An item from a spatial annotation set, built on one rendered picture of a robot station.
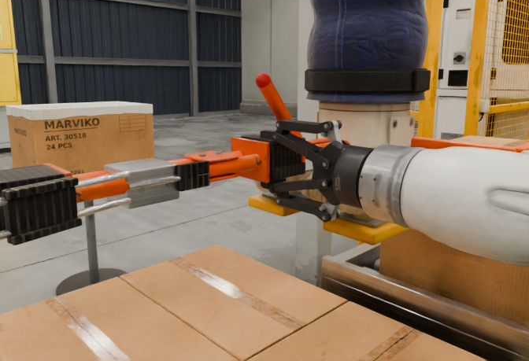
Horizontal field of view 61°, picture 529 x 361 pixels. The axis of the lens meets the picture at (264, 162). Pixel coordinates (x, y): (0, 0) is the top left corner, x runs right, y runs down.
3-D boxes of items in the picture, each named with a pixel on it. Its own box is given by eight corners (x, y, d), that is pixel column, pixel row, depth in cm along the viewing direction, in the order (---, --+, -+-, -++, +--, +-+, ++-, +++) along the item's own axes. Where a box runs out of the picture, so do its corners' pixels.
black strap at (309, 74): (351, 88, 100) (352, 70, 99) (453, 90, 83) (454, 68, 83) (279, 90, 85) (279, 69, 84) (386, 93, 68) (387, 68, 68)
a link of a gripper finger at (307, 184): (345, 172, 59) (347, 183, 59) (286, 181, 67) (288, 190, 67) (326, 177, 56) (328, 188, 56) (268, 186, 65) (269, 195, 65)
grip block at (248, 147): (266, 166, 76) (266, 132, 75) (308, 175, 69) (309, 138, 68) (227, 173, 71) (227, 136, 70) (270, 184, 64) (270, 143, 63)
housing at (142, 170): (154, 189, 61) (153, 156, 60) (182, 199, 56) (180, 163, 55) (104, 199, 56) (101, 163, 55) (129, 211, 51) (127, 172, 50)
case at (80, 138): (122, 167, 273) (118, 101, 266) (156, 177, 245) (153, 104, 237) (13, 182, 233) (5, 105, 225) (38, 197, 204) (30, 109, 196)
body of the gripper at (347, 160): (359, 149, 50) (298, 140, 57) (356, 221, 52) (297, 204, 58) (394, 141, 55) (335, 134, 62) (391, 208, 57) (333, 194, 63)
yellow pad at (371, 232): (423, 193, 97) (424, 171, 96) (469, 203, 90) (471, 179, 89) (321, 230, 74) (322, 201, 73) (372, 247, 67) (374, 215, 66)
